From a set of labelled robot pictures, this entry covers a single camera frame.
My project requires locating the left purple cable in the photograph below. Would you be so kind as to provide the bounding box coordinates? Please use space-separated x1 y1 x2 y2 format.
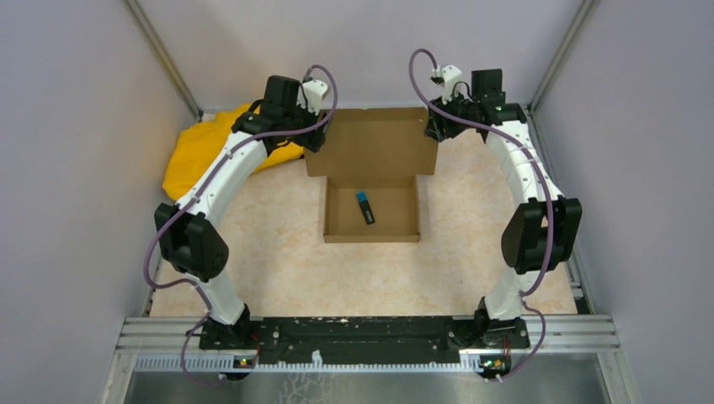
141 64 339 389

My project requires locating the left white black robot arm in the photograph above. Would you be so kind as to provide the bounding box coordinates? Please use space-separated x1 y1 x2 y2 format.
154 75 337 348

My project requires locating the black blue marker pen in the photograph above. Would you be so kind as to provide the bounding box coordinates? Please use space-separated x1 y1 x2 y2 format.
356 191 376 226

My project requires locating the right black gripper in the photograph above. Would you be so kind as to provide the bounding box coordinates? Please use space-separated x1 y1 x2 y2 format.
424 88 479 142

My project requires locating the aluminium frame rail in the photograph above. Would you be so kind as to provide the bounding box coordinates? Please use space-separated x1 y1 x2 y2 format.
115 315 621 375

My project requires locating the purple cable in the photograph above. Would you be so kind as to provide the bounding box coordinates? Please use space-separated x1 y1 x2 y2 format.
408 49 556 384
141 64 339 389

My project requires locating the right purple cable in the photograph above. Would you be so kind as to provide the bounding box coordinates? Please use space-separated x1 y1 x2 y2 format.
408 49 556 384

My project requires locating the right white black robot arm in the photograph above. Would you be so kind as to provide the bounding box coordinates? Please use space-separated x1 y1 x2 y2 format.
425 65 583 347

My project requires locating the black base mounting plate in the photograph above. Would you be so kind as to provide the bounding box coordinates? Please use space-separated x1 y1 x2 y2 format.
198 316 530 365

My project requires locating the yellow shirt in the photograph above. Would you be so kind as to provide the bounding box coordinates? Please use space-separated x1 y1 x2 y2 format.
162 102 305 203

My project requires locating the brown cardboard box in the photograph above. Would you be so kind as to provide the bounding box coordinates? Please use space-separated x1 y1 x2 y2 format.
305 107 439 243

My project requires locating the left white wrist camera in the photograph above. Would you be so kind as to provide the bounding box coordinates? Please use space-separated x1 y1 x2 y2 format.
297 79 330 115

